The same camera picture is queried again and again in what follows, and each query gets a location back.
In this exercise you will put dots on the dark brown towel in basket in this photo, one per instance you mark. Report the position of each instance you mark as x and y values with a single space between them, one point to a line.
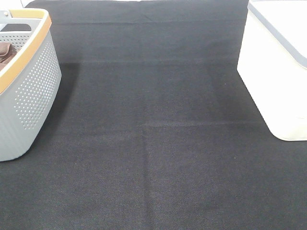
7 53

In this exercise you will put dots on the grey perforated laundry basket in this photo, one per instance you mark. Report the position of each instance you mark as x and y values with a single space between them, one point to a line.
29 82

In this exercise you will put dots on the black fabric table mat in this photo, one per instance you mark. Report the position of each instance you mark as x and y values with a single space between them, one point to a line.
152 128

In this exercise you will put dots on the white slotted storage basket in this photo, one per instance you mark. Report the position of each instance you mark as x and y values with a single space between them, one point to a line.
272 64

